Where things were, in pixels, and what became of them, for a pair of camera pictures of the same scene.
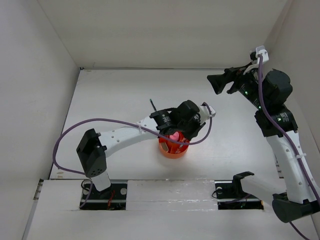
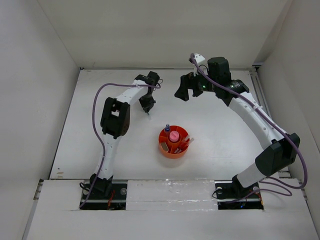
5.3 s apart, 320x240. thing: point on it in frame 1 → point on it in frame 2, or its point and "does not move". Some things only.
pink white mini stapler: [164, 146] does not move
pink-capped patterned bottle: [175, 136] does not move
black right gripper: [236, 74] → [188, 81]
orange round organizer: [171, 149] does not move
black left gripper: [198, 126] → [148, 106]
